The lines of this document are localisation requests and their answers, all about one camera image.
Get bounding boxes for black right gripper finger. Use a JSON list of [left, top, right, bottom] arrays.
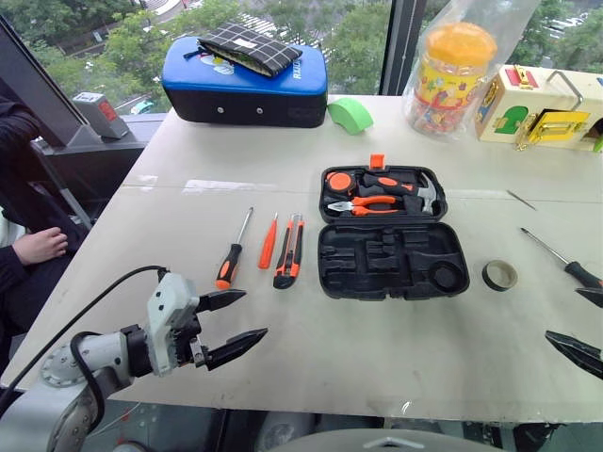
[[545, 330, 603, 380], [575, 286, 603, 309]]

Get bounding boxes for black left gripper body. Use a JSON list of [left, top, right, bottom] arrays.
[[171, 295, 213, 373]]

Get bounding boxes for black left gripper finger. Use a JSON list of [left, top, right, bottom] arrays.
[[197, 289, 248, 314], [205, 328, 269, 372]]

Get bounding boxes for black orange handled screwdriver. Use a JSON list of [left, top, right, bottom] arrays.
[[215, 205, 256, 290], [519, 227, 603, 290]]

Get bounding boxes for orange test pen screwdriver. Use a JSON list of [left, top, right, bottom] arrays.
[[257, 212, 280, 270]]

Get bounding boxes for orange black utility knife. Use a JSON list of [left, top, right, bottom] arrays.
[[272, 213, 305, 290]]

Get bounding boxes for black electrical tape roll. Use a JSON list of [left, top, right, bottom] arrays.
[[481, 259, 519, 293]]

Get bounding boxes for black plastic tool case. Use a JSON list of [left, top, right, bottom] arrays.
[[318, 153, 471, 302]]

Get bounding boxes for wooden latch toy box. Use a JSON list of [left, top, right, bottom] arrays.
[[474, 64, 603, 153]]

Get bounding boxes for person's bare hand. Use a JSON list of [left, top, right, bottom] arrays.
[[11, 227, 70, 266]]

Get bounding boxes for thin metal needle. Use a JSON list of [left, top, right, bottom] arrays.
[[507, 189, 538, 211]]

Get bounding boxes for orange black tape measure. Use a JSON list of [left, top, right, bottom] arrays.
[[327, 171, 360, 195]]

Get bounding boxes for grey rounded robot body shape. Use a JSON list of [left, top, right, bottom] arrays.
[[277, 427, 506, 452]]

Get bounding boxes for blue black hard case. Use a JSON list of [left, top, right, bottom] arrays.
[[161, 36, 329, 129]]

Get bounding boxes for grey box with red label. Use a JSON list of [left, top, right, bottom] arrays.
[[72, 91, 132, 140]]

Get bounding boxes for green foam block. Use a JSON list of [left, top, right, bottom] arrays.
[[327, 97, 375, 137]]

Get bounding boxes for person's dark clothing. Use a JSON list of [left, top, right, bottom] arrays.
[[0, 93, 93, 340]]

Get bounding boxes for black white plaid pouch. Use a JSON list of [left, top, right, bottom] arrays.
[[196, 22, 304, 79]]

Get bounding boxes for toy jar with orange lid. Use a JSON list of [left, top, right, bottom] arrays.
[[408, 22, 498, 138]]

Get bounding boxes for clear plastic bag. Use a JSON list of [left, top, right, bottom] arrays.
[[401, 0, 544, 144]]

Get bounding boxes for dark slanted window beam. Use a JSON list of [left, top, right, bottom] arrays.
[[0, 13, 90, 148]]

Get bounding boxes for dark window mullion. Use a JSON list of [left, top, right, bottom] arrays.
[[378, 0, 425, 97]]

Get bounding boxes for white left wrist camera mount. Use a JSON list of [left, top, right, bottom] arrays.
[[145, 271, 202, 378]]

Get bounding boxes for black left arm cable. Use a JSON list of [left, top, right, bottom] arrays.
[[0, 265, 170, 415]]

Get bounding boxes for orange handled pliers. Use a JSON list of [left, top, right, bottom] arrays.
[[326, 194, 402, 218]]

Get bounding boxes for black orange handled claw hammer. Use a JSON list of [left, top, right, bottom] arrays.
[[359, 169, 437, 216]]

